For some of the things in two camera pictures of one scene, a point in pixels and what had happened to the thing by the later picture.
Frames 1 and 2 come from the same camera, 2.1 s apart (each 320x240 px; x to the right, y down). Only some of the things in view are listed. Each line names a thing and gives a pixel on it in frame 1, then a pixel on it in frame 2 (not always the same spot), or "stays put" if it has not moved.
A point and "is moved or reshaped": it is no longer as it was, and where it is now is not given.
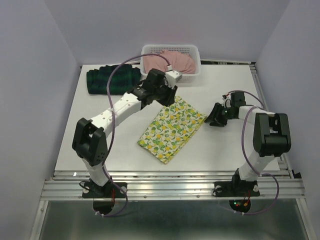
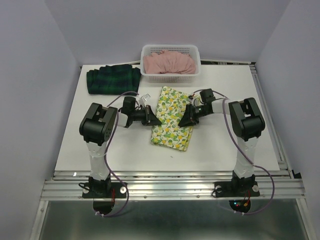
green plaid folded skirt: (125, 78) stays put
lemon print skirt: (172, 129) is moved or reshaped
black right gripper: (217, 121) → (188, 118)
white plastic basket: (193, 50) stays put
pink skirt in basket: (179, 61) stays put
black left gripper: (170, 99) → (150, 118)
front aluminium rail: (170, 185) stays put
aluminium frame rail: (252, 65) stays put
